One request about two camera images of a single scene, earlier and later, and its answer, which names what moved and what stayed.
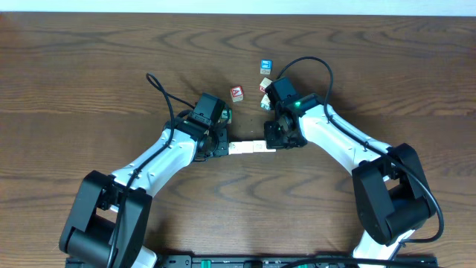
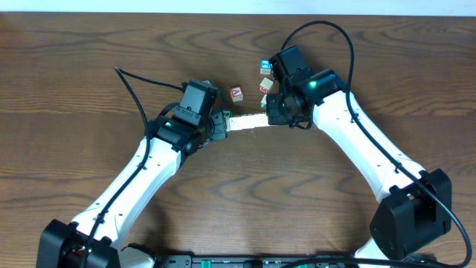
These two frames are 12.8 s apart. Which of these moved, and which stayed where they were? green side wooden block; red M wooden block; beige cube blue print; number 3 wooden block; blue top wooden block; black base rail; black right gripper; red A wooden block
Moved: black right gripper; beige cube blue print; number 3 wooden block
Stayed: green side wooden block; black base rail; red A wooden block; blue top wooden block; red M wooden block
